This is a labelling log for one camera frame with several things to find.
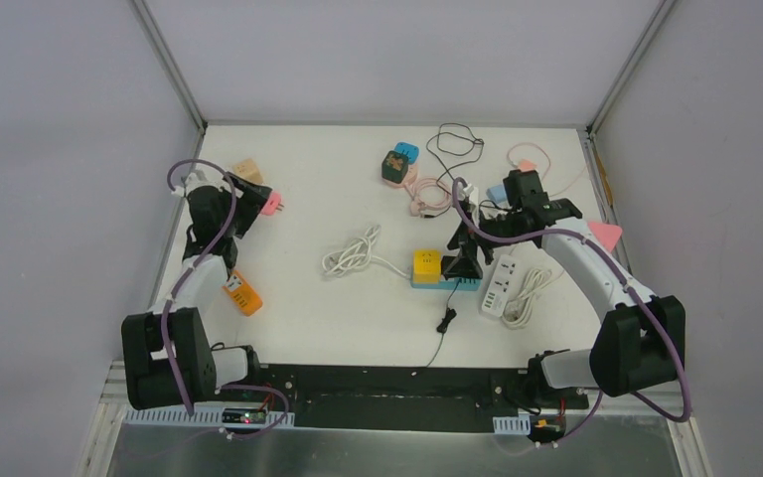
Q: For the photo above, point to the pink cube socket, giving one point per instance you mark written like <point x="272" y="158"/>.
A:
<point x="272" y="205"/>

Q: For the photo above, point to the pink triangular power strip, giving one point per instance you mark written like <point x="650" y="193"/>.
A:
<point x="607" y="235"/>

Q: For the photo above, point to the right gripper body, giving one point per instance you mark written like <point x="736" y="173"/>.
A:
<point x="500" y="226"/>

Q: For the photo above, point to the salmon pink charger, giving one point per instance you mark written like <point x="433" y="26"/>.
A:
<point x="526" y="165"/>

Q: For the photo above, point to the white power strip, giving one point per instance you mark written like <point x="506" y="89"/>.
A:
<point x="502" y="286"/>

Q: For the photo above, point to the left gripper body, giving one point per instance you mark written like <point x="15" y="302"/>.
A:
<point x="249" y="200"/>

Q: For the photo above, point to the orange power strip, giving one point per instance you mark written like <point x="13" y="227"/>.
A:
<point x="242" y="294"/>

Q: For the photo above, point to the light blue charger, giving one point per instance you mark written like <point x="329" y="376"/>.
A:
<point x="497" y="195"/>

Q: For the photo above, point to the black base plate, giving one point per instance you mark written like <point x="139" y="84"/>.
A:
<point x="408" y="399"/>

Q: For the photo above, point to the beige dragon cube adapter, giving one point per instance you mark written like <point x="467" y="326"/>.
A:
<point x="248" y="170"/>

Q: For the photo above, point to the dark green cube socket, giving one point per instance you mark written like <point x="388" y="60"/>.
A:
<point x="393" y="162"/>

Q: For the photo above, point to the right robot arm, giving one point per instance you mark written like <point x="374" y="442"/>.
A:
<point x="641" y="341"/>

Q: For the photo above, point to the blue cube socket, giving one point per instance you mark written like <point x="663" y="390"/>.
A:
<point x="410" y="151"/>

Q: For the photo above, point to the yellow cube socket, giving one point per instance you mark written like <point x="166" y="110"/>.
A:
<point x="426" y="267"/>

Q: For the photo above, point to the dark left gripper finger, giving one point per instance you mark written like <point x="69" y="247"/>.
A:
<point x="243" y="219"/>
<point x="248" y="191"/>

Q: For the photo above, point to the round pink socket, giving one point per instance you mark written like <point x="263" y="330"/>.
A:
<point x="404" y="180"/>

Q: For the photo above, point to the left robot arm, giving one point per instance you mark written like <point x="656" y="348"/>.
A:
<point x="167" y="354"/>

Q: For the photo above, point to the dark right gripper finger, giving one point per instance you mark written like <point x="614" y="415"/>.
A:
<point x="475" y="269"/>
<point x="464" y="240"/>

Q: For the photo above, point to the teal power strip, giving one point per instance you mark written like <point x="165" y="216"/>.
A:
<point x="457" y="283"/>

